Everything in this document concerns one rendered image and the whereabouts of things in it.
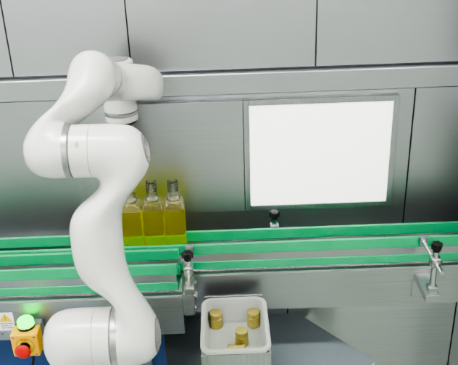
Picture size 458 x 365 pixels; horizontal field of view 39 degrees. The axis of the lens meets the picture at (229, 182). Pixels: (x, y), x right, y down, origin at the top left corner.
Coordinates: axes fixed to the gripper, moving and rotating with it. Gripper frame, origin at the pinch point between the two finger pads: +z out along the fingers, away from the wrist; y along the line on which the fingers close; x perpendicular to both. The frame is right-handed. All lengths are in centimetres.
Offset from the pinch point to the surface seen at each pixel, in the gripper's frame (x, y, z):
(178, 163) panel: 12.8, -12.0, 2.1
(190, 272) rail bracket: 15.8, 16.6, 20.5
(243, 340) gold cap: 29, 24, 37
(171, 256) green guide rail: 10.3, 6.3, 21.8
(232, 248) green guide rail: 27.2, 4.3, 21.3
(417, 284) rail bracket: 77, 10, 32
